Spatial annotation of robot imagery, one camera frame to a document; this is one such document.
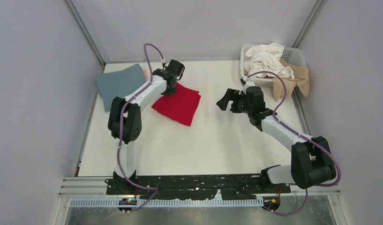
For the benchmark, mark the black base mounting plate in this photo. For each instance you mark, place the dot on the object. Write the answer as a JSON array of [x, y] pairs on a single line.
[[194, 187]]

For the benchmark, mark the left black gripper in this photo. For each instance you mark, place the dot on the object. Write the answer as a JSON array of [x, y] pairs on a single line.
[[171, 82]]

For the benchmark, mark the white plastic laundry basket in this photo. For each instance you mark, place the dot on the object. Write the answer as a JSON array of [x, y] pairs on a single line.
[[291, 55]]

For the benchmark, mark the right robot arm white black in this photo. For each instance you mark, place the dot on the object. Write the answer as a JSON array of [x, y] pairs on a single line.
[[311, 161]]

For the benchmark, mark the beige t shirt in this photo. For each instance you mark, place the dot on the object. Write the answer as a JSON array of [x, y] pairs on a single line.
[[301, 81]]

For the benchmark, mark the folded blue-grey t shirt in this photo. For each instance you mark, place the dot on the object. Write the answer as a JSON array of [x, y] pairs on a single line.
[[119, 84]]

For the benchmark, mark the aluminium frame rail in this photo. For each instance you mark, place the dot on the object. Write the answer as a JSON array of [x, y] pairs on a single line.
[[91, 192]]

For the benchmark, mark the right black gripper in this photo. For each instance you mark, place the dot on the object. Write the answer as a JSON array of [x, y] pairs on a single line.
[[233, 101]]

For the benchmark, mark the white t shirt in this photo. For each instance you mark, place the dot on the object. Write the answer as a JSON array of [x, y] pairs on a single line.
[[266, 58]]

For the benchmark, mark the folded pink t shirt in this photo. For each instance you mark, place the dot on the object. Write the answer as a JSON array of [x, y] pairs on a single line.
[[145, 74]]

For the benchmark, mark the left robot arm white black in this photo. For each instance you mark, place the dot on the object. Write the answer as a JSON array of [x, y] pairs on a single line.
[[125, 123]]

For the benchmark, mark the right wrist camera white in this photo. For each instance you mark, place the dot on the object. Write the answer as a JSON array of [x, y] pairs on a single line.
[[247, 83]]

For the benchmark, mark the red t shirt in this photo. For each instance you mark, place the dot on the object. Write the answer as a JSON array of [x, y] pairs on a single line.
[[180, 107]]

